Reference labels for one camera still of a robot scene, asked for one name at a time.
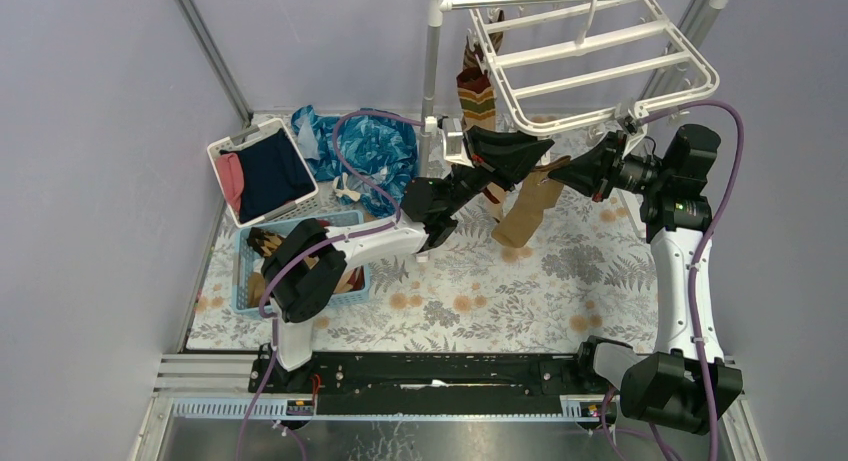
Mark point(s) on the light blue sock basket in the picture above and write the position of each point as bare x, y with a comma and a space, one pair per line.
248, 261

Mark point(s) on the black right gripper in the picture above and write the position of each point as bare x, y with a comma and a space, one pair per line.
596, 171

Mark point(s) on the white clip drying hanger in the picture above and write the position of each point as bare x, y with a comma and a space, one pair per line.
585, 98

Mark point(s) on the red cuff multicolour sock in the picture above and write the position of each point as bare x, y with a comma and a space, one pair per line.
494, 197
477, 99

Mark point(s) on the tan brown cuff sock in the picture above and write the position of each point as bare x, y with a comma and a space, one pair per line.
538, 193

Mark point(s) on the pile of assorted socks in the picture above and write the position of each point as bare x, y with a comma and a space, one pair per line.
265, 243

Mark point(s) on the pink folded garment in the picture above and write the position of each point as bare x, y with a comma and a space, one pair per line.
231, 177

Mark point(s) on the floral patterned table mat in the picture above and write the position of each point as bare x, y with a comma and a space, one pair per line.
586, 271

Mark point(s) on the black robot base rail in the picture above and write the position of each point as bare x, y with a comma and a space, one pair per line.
440, 384

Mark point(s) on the silver white drying rack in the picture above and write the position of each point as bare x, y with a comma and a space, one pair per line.
681, 76

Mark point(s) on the blue patterned cloth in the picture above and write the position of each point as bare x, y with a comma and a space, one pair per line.
380, 154

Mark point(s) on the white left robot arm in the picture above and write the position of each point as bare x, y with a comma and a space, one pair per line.
302, 273

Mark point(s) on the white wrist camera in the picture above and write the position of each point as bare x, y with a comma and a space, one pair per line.
450, 133
629, 117

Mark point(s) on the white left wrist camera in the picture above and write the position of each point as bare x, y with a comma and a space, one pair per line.
450, 133

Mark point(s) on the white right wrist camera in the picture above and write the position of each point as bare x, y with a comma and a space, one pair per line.
629, 117

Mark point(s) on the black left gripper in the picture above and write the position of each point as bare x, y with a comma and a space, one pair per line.
473, 157

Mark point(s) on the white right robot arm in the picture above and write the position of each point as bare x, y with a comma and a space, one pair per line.
685, 382

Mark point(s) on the dark navy folded garment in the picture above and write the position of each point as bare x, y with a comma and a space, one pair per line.
274, 175

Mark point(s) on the white plastic basket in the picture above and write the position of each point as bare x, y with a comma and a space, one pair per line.
300, 207

